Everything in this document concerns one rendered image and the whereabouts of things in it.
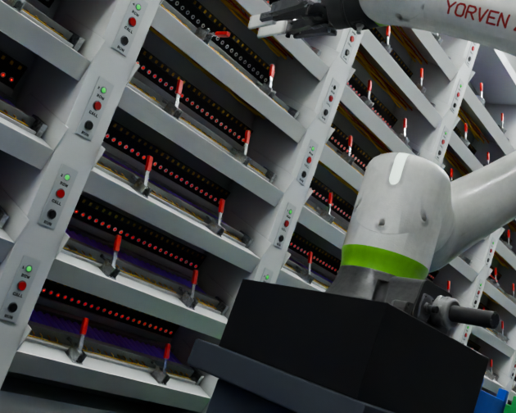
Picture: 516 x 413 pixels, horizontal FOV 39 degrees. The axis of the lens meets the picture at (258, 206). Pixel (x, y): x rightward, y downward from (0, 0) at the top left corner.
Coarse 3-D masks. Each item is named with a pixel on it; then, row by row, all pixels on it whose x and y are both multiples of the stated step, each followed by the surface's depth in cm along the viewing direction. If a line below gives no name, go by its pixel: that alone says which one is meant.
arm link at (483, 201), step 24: (480, 168) 120; (504, 168) 116; (456, 192) 117; (480, 192) 116; (504, 192) 115; (456, 216) 115; (480, 216) 116; (504, 216) 116; (456, 240) 117; (480, 240) 119; (432, 264) 117
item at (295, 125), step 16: (160, 16) 152; (160, 32) 153; (176, 32) 156; (176, 48) 173; (192, 48) 160; (208, 48) 163; (192, 64) 178; (208, 64) 165; (224, 64) 168; (224, 80) 170; (240, 80) 173; (240, 96) 175; (256, 96) 179; (256, 112) 198; (272, 112) 185; (288, 112) 199; (304, 112) 198; (288, 128) 191; (304, 128) 195
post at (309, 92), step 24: (336, 48) 200; (288, 72) 207; (336, 72) 202; (288, 96) 204; (312, 96) 199; (336, 96) 203; (264, 120) 206; (264, 144) 203; (288, 144) 198; (288, 168) 195; (312, 168) 200; (240, 192) 202; (288, 192) 194; (240, 216) 198; (264, 216) 194; (288, 240) 197; (216, 264) 197; (264, 264) 190; (192, 336) 193; (168, 408) 189
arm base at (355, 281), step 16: (352, 272) 101; (368, 272) 100; (384, 272) 100; (336, 288) 101; (352, 288) 99; (368, 288) 99; (384, 288) 99; (400, 288) 97; (416, 288) 95; (432, 288) 96; (400, 304) 94; (416, 304) 94; (432, 304) 96; (448, 304) 95; (432, 320) 96; (448, 320) 95; (464, 320) 94; (480, 320) 92; (496, 320) 92
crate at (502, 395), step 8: (480, 392) 159; (504, 392) 172; (480, 400) 160; (488, 400) 164; (496, 400) 168; (504, 400) 172; (480, 408) 161; (488, 408) 165; (496, 408) 169; (504, 408) 172
